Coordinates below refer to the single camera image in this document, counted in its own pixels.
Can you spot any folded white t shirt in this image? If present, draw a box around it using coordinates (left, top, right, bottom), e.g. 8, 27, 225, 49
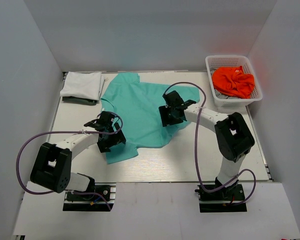
60, 71, 105, 101

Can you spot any grey t shirt in basket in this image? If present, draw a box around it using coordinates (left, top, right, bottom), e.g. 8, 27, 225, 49
214, 89, 239, 100

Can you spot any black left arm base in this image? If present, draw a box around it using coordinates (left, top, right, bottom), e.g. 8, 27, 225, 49
62, 176, 116, 212

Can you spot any teal t shirt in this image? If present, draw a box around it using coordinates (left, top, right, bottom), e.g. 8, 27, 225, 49
100, 72, 189, 164

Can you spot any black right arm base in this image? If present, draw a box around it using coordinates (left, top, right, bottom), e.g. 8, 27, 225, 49
194, 184, 247, 213

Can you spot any white plastic basket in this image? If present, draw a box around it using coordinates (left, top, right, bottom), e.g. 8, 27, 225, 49
205, 55, 263, 108

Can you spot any folded dark green t shirt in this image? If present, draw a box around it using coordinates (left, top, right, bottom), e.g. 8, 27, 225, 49
62, 96, 98, 106

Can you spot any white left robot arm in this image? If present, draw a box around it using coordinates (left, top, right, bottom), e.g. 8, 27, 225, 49
30, 111, 126, 200

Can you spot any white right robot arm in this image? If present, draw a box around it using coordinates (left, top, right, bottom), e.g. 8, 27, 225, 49
158, 90, 255, 200

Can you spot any orange t shirt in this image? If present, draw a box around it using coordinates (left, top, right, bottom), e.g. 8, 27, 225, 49
210, 66, 255, 99

